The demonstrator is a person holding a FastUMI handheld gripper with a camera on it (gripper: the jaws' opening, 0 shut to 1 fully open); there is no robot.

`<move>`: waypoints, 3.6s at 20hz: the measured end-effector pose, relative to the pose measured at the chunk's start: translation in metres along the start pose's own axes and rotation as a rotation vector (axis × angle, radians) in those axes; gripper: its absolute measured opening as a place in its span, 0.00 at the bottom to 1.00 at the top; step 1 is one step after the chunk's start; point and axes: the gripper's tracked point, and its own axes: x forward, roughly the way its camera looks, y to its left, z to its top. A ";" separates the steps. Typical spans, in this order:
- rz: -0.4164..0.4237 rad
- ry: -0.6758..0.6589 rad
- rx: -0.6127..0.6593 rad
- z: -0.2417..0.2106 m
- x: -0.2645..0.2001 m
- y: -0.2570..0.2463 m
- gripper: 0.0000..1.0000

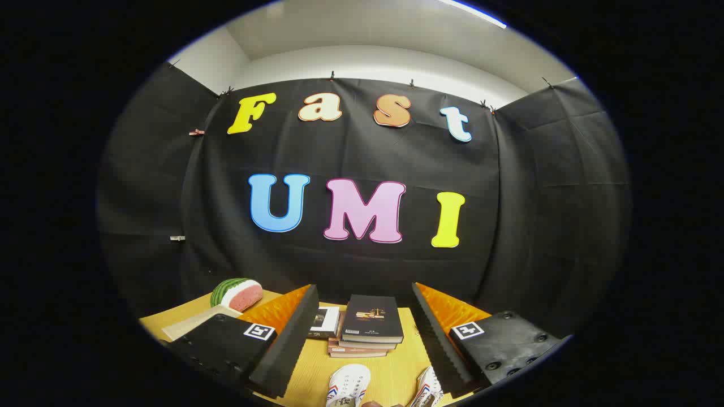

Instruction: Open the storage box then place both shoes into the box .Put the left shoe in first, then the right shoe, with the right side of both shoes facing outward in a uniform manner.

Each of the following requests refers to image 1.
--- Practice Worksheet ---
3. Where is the watermelon slice toy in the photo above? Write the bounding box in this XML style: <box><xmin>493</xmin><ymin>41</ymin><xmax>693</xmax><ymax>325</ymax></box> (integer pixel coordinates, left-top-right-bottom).
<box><xmin>210</xmin><ymin>278</ymin><xmax>264</xmax><ymax>313</ymax></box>

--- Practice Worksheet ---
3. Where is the black cover book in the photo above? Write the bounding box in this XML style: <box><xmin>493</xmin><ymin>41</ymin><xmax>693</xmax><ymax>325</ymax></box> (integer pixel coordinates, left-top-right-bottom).
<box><xmin>341</xmin><ymin>295</ymin><xmax>404</xmax><ymax>344</ymax></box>

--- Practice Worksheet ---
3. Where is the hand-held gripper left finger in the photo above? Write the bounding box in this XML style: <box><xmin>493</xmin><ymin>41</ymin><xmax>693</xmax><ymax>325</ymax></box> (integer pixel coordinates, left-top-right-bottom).
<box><xmin>167</xmin><ymin>284</ymin><xmax>321</xmax><ymax>400</ymax></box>

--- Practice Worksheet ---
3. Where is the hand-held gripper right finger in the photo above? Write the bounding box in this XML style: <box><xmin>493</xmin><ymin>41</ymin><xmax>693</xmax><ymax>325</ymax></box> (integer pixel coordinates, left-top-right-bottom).
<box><xmin>411</xmin><ymin>282</ymin><xmax>572</xmax><ymax>399</ymax></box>

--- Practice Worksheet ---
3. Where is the white portrait cover book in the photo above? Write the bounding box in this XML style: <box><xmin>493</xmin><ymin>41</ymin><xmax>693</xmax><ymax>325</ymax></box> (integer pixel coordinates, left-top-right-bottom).
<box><xmin>308</xmin><ymin>306</ymin><xmax>341</xmax><ymax>340</ymax></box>

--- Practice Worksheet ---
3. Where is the dark brown cover book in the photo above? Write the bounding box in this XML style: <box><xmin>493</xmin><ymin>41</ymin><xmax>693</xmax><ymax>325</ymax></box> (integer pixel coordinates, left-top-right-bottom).
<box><xmin>338</xmin><ymin>337</ymin><xmax>397</xmax><ymax>350</ymax></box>

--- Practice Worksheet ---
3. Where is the reddish brown cover book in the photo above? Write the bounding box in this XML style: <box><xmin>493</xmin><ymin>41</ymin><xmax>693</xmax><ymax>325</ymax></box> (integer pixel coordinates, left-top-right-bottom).
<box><xmin>328</xmin><ymin>339</ymin><xmax>391</xmax><ymax>358</ymax></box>

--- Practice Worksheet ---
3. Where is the beige fabric storage box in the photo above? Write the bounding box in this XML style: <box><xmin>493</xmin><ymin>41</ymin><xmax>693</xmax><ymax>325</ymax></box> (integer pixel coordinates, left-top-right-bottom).
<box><xmin>162</xmin><ymin>305</ymin><xmax>244</xmax><ymax>341</ymax></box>

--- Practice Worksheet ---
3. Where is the white canvas shoe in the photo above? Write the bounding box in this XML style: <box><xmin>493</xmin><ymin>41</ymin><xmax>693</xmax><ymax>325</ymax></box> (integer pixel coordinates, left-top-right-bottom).
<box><xmin>326</xmin><ymin>363</ymin><xmax>372</xmax><ymax>407</ymax></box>
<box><xmin>410</xmin><ymin>366</ymin><xmax>445</xmax><ymax>407</ymax></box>

